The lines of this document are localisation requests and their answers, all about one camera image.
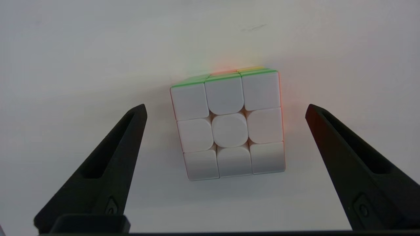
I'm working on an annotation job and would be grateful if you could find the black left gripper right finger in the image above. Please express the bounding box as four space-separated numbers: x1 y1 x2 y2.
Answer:
305 104 420 231

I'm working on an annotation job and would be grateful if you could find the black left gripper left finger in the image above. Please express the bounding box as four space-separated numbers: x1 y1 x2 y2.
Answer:
34 104 148 234

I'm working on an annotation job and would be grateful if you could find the multicoloured rubiks cube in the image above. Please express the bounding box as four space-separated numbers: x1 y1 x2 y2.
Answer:
170 67 286 181

